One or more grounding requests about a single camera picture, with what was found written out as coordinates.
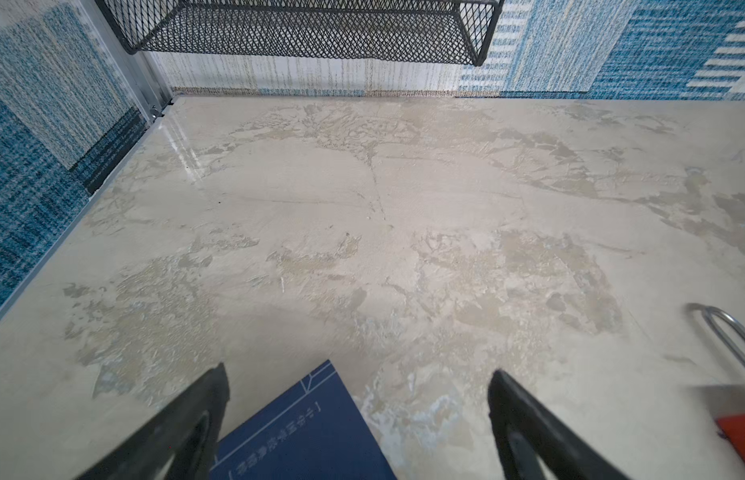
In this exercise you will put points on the dark blue book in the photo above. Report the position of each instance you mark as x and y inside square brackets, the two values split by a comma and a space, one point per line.
[312, 431]

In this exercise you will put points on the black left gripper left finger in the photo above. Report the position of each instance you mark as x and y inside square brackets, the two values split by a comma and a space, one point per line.
[179, 442]

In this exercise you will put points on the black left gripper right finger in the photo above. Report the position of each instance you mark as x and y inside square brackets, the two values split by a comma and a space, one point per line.
[528, 436]

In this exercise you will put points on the black mesh shelf rack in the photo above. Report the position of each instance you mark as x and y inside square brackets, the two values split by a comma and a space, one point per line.
[441, 32]

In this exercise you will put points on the red padlock with label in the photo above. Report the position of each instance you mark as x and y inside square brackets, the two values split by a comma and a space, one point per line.
[723, 335]

